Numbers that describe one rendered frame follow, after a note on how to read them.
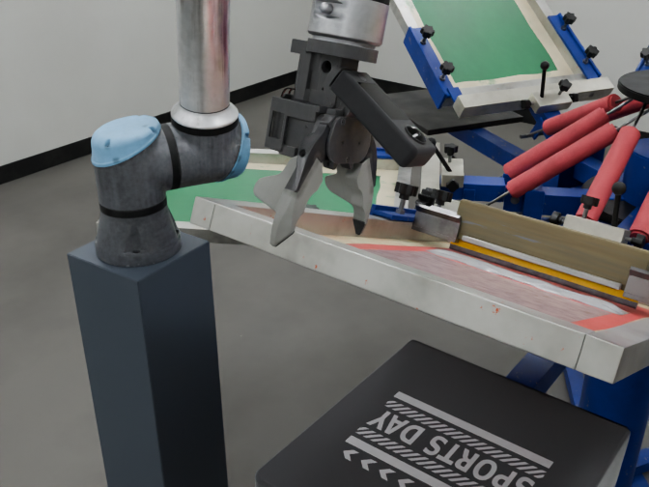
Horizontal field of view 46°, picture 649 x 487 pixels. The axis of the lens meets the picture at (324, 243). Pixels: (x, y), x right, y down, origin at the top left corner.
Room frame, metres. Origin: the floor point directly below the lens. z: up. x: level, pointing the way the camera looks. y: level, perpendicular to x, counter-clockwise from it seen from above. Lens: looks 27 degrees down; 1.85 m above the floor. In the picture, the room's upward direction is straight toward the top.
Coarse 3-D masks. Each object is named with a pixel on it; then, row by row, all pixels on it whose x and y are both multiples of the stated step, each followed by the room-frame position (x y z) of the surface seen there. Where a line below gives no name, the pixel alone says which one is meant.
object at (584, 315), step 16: (480, 288) 0.96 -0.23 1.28; (496, 288) 0.99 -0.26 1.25; (512, 288) 1.03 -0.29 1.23; (528, 288) 1.07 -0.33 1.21; (528, 304) 0.92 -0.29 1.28; (544, 304) 0.95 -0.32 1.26; (560, 304) 0.98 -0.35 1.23; (576, 304) 1.02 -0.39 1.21; (576, 320) 0.88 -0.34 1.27; (592, 320) 0.91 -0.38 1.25; (608, 320) 0.95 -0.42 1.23; (624, 320) 0.98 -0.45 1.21
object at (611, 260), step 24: (480, 216) 1.30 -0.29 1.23; (504, 216) 1.28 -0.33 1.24; (528, 216) 1.27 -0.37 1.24; (480, 240) 1.28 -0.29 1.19; (504, 240) 1.26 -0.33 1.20; (528, 240) 1.23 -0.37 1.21; (552, 240) 1.21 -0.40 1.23; (576, 240) 1.19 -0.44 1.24; (600, 240) 1.17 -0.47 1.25; (576, 264) 1.17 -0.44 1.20; (600, 264) 1.15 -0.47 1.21; (624, 264) 1.13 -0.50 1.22; (648, 264) 1.12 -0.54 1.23; (624, 288) 1.11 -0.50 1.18
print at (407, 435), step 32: (384, 416) 1.06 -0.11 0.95; (416, 416) 1.06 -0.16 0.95; (448, 416) 1.06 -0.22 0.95; (352, 448) 0.98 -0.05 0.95; (384, 448) 0.98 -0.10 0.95; (416, 448) 0.98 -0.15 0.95; (448, 448) 0.98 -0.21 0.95; (480, 448) 0.98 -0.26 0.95; (512, 448) 0.98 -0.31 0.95; (384, 480) 0.91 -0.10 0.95; (416, 480) 0.91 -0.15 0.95; (448, 480) 0.91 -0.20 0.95; (480, 480) 0.91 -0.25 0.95; (512, 480) 0.91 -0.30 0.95
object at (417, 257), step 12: (372, 252) 1.05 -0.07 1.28; (384, 252) 1.09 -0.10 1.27; (396, 252) 1.12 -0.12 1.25; (408, 252) 1.15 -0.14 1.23; (420, 252) 1.19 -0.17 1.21; (456, 252) 1.32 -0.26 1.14; (408, 264) 1.02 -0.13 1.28; (420, 264) 1.05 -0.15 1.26; (432, 264) 1.08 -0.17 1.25; (444, 264) 1.12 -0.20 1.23; (456, 264) 1.15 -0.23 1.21; (492, 264) 1.27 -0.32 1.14; (444, 276) 0.99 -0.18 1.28; (456, 276) 1.01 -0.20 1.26; (468, 276) 1.04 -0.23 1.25; (480, 276) 1.07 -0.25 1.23; (492, 276) 1.11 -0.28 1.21; (504, 276) 1.14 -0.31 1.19
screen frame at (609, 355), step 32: (224, 224) 0.91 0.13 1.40; (256, 224) 0.89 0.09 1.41; (320, 224) 1.12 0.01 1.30; (352, 224) 1.19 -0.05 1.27; (384, 224) 1.27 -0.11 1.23; (288, 256) 0.84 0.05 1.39; (320, 256) 0.82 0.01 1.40; (352, 256) 0.80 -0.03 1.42; (384, 288) 0.76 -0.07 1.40; (416, 288) 0.74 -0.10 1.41; (448, 288) 0.72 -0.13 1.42; (448, 320) 0.70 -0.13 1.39; (480, 320) 0.69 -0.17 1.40; (512, 320) 0.67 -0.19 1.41; (544, 320) 0.65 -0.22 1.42; (640, 320) 0.80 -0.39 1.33; (544, 352) 0.64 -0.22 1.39; (576, 352) 0.62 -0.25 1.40; (608, 352) 0.61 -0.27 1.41; (640, 352) 0.66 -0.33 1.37
